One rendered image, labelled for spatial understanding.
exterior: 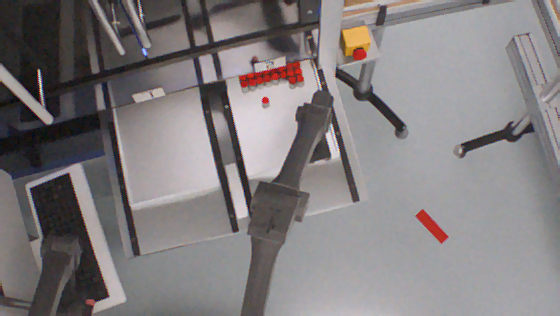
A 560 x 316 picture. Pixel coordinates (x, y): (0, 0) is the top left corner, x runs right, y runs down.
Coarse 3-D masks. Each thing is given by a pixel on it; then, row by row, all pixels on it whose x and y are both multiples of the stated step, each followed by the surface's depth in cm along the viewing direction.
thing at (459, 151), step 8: (504, 128) 283; (528, 128) 281; (488, 136) 282; (496, 136) 281; (504, 136) 281; (512, 136) 279; (520, 136) 279; (464, 144) 285; (472, 144) 284; (480, 144) 283; (456, 152) 291; (464, 152) 287
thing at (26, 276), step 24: (0, 192) 193; (0, 216) 186; (0, 240) 179; (24, 240) 200; (0, 264) 172; (24, 264) 191; (0, 288) 164; (24, 288) 183; (0, 312) 159; (24, 312) 175
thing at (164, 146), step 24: (168, 96) 208; (192, 96) 208; (120, 120) 206; (144, 120) 206; (168, 120) 206; (192, 120) 206; (120, 144) 203; (144, 144) 204; (168, 144) 204; (192, 144) 204; (144, 168) 202; (168, 168) 202; (192, 168) 202; (216, 168) 201; (144, 192) 201; (168, 192) 200
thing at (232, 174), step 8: (224, 168) 197; (232, 168) 197; (232, 176) 199; (232, 184) 201; (240, 184) 201; (232, 192) 200; (240, 192) 200; (240, 200) 199; (240, 208) 199; (240, 216) 198
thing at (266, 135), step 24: (312, 72) 209; (240, 96) 207; (264, 96) 207; (288, 96) 207; (240, 120) 205; (264, 120) 205; (288, 120) 205; (240, 144) 200; (264, 144) 203; (288, 144) 203; (336, 144) 200; (264, 168) 202
